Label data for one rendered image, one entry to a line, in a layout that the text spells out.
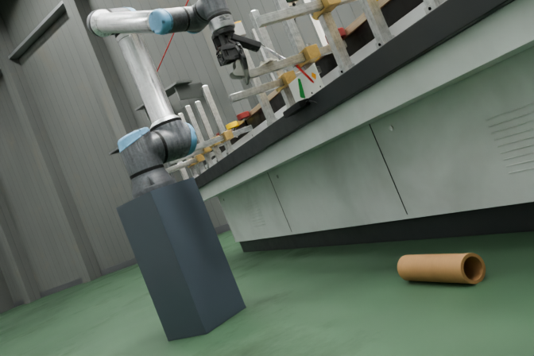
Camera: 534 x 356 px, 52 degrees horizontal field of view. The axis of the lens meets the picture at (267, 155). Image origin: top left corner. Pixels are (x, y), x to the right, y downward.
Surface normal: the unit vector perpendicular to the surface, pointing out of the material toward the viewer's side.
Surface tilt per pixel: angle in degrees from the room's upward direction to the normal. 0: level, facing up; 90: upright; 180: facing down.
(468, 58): 90
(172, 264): 90
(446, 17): 90
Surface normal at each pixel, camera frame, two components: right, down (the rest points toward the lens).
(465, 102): -0.87, 0.33
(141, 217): -0.59, 0.20
